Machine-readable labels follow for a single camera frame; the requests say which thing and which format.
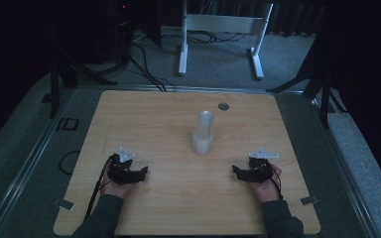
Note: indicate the person's left hand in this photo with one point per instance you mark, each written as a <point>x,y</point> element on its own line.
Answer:
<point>115,191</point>

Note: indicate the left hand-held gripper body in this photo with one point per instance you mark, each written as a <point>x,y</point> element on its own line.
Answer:
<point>121,170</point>

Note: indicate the black tripod stand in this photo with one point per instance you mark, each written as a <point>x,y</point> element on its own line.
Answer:
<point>54,89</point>
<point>324,99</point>

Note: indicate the round grey table grommet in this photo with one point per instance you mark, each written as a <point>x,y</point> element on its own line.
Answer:
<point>223,106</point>

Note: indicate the dark pleated curtain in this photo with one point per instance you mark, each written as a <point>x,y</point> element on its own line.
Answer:
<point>294,20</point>

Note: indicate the white desk frame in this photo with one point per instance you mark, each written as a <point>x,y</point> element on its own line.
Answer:
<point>225,23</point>

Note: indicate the grey tape strip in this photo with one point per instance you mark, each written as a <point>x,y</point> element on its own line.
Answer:
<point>310,200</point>
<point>64,204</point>

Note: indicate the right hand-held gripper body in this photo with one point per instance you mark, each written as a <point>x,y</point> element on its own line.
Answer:
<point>260,170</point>

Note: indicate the dark equipment rack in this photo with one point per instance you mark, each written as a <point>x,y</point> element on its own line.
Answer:
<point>112,29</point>

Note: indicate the stack of clear plastic cups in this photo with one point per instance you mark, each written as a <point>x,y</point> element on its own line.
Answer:
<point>203,139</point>

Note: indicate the person's right hand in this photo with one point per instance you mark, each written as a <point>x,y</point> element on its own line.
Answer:
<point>268,191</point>

